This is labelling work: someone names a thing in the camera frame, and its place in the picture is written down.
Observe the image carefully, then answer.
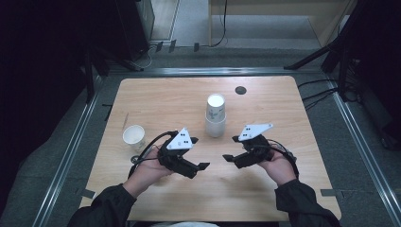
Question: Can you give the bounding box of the black tripod stand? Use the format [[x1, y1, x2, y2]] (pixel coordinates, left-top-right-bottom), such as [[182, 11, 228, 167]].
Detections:
[[283, 0, 401, 105]]

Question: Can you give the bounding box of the black cabinet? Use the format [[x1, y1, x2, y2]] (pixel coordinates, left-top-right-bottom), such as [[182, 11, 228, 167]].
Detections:
[[114, 0, 156, 61]]

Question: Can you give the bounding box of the white floor cable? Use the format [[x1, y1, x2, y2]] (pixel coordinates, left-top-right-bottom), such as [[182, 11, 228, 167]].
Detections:
[[137, 44, 159, 70]]

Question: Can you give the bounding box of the pale wooden furniture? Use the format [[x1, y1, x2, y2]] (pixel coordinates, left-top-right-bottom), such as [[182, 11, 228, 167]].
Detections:
[[207, 0, 357, 49]]

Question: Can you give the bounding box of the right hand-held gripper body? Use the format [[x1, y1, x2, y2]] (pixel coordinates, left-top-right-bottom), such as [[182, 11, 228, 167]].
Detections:
[[237, 122, 275, 169]]

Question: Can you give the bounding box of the small printed paper cup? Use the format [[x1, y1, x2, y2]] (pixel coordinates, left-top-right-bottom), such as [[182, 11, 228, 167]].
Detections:
[[122, 124, 147, 153]]

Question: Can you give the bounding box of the black floor cable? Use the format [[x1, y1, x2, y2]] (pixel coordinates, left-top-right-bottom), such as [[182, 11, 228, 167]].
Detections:
[[297, 78, 339, 90], [301, 88, 339, 102], [304, 93, 335, 111]]

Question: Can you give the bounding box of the printed white paper cup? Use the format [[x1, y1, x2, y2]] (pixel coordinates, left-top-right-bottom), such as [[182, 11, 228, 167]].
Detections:
[[205, 93, 227, 123]]

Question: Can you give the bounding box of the person's left hand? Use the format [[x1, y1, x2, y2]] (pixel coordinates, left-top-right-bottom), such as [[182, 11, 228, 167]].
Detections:
[[131, 148, 175, 189]]

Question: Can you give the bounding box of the black metal stand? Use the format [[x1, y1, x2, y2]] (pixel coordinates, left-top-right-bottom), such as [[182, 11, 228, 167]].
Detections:
[[82, 46, 145, 105]]

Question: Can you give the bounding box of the person's right hand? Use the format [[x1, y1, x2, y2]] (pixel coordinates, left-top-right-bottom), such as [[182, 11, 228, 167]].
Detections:
[[258, 150, 299, 187]]

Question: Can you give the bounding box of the grey tape strip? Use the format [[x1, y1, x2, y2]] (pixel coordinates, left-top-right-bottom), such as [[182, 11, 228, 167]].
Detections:
[[75, 187, 96, 200], [320, 188, 345, 199]]

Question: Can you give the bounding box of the dark curtain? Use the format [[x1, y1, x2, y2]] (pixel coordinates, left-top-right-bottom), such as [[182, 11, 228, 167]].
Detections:
[[0, 0, 93, 202], [356, 0, 401, 149]]

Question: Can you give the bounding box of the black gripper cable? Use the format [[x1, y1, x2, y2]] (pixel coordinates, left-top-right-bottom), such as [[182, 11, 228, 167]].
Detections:
[[128, 130, 180, 180], [261, 137, 300, 180]]

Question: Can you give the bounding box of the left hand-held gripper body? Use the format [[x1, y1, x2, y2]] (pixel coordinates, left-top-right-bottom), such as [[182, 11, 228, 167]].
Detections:
[[156, 127, 194, 178]]

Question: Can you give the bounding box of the black tape strip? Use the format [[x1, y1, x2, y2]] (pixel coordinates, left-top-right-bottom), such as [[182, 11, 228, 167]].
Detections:
[[101, 103, 114, 123]]

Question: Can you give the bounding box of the person's white garment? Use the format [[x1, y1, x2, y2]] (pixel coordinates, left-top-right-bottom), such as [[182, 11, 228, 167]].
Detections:
[[150, 221, 219, 227]]

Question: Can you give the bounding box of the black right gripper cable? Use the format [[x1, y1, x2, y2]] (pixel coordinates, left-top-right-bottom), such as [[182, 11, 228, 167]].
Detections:
[[261, 137, 300, 180]]

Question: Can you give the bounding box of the aluminium floor rail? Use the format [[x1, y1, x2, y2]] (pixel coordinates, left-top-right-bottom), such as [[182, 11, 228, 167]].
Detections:
[[325, 75, 401, 227], [31, 75, 107, 227], [107, 66, 325, 78]]

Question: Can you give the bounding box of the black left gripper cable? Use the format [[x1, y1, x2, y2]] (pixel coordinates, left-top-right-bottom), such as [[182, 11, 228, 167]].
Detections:
[[128, 130, 180, 180]]

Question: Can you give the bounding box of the black hanging cable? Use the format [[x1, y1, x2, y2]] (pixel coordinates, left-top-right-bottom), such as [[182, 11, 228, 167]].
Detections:
[[210, 0, 229, 48]]

